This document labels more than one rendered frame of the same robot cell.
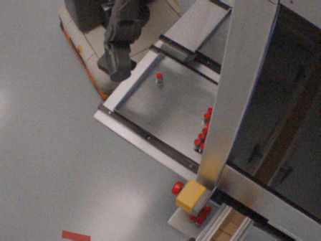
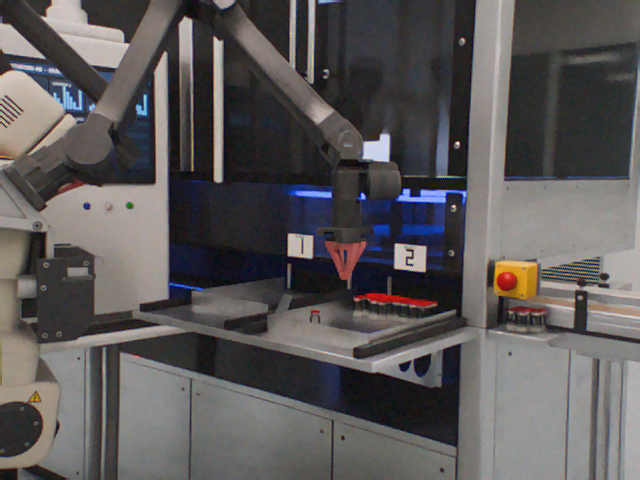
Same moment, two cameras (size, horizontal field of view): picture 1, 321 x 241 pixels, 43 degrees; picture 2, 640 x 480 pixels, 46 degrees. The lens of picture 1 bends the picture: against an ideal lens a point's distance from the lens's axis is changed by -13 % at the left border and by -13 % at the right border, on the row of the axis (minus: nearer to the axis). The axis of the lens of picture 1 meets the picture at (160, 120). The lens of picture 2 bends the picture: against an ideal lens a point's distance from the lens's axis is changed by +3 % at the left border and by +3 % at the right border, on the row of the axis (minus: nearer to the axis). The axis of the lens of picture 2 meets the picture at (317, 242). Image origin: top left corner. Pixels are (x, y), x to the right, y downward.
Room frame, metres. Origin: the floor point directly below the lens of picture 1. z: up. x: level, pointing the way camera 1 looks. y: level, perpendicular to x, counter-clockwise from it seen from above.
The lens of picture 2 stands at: (0.65, 1.50, 1.22)
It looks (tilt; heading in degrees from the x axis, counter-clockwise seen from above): 6 degrees down; 274
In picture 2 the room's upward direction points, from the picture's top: 1 degrees clockwise
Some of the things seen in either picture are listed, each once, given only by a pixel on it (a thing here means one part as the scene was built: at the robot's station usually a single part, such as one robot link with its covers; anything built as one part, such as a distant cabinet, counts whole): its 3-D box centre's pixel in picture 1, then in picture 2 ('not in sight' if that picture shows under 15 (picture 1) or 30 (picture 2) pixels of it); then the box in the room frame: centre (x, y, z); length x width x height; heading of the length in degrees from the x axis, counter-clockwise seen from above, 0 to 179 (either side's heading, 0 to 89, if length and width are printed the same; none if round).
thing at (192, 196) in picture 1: (192, 197); (516, 278); (0.33, -0.09, 1.00); 0.08 x 0.07 x 0.07; 55
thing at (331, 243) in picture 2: not in sight; (349, 254); (0.68, 0.12, 1.06); 0.07 x 0.07 x 0.09; 56
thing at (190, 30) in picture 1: (213, 78); (309, 319); (0.78, -0.18, 0.87); 0.70 x 0.48 x 0.02; 145
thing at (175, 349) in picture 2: not in sight; (173, 324); (1.25, -0.71, 0.73); 1.98 x 0.01 x 0.25; 145
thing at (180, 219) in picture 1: (198, 218); (529, 334); (0.29, -0.11, 0.87); 0.14 x 0.13 x 0.02; 55
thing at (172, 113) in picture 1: (180, 108); (364, 320); (0.65, -0.06, 0.90); 0.34 x 0.26 x 0.04; 55
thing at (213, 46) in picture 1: (252, 52); (276, 295); (0.88, -0.33, 0.90); 0.34 x 0.26 x 0.04; 55
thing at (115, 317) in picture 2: not in sight; (99, 323); (1.33, -0.32, 0.82); 0.40 x 0.14 x 0.02; 45
